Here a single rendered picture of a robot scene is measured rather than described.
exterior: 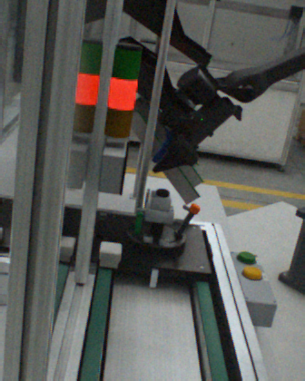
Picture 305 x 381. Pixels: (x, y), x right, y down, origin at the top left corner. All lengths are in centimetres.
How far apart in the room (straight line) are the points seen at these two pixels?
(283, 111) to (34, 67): 504
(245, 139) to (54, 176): 501
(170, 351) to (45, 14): 75
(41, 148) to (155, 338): 70
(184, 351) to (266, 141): 448
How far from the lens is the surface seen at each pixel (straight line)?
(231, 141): 531
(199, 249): 121
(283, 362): 113
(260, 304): 110
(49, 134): 32
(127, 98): 89
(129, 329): 101
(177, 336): 101
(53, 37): 32
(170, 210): 117
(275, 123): 533
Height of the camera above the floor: 151
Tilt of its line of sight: 20 degrees down
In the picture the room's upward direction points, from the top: 9 degrees clockwise
